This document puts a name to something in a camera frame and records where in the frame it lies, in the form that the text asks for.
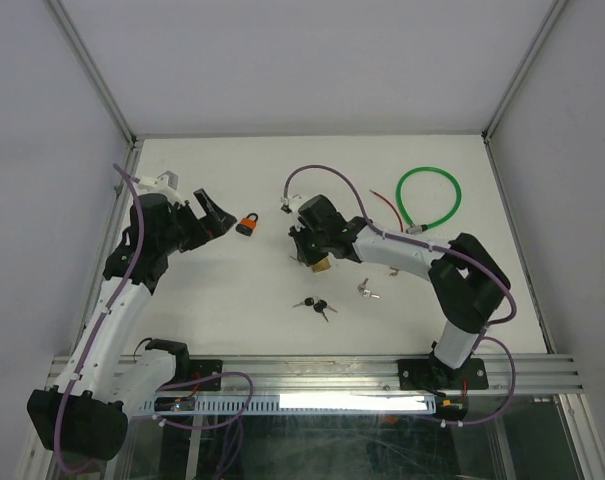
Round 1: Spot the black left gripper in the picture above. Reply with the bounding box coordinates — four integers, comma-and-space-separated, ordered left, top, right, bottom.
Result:
158, 188, 235, 254

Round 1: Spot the brass padlock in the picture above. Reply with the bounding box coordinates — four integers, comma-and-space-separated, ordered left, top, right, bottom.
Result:
310, 257, 331, 273

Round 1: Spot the silver key pair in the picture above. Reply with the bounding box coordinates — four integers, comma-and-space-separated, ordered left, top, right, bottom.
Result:
363, 291, 381, 300
357, 278, 370, 296

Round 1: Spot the red cable padlock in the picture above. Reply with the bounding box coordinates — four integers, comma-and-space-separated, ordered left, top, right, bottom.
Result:
369, 189, 405, 233

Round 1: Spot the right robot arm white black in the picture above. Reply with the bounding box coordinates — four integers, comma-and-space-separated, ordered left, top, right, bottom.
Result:
282, 195, 511, 387

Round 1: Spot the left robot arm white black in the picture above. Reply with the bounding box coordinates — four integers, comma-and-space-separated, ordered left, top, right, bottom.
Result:
27, 188, 236, 461

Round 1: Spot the black head key left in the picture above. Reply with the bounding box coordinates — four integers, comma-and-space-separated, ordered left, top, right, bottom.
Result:
293, 297, 315, 308

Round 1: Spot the black head key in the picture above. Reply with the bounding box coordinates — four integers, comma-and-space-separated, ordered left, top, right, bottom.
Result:
313, 299, 336, 322
293, 297, 315, 308

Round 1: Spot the black head key right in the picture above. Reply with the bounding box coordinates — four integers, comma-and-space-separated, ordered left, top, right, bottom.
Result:
313, 299, 336, 322

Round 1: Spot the orange black padlock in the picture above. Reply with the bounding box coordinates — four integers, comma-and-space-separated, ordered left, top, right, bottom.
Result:
235, 212, 259, 237

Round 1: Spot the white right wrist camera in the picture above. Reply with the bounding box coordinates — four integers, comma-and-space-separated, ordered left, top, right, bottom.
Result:
281, 194, 307, 215

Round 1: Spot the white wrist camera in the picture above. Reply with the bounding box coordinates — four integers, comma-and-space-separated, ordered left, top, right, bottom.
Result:
134, 171, 186, 205
281, 194, 307, 215

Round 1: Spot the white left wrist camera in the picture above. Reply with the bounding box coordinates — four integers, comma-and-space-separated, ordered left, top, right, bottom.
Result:
134, 171, 186, 205

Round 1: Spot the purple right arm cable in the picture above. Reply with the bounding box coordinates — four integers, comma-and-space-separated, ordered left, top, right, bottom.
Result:
280, 164, 519, 429

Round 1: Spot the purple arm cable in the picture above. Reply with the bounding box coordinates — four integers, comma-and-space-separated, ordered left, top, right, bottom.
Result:
55, 163, 256, 480
280, 164, 519, 429

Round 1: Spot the green cable lock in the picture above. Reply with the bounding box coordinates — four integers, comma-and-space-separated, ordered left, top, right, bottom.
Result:
394, 166, 463, 233

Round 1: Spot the aluminium mounting rail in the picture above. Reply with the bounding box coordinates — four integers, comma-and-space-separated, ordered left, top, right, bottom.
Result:
46, 353, 586, 401

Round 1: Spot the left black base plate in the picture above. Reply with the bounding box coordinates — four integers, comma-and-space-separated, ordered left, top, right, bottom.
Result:
168, 358, 223, 393

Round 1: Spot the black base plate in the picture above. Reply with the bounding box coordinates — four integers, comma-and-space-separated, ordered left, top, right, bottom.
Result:
168, 358, 223, 393
397, 357, 489, 393

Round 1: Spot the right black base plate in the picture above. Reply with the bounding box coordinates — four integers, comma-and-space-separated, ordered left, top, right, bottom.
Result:
397, 357, 489, 393

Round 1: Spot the white perforated cable duct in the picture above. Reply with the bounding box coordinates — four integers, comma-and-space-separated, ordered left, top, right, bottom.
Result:
137, 393, 436, 417

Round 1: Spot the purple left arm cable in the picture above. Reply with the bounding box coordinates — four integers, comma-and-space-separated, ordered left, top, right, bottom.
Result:
55, 163, 256, 480

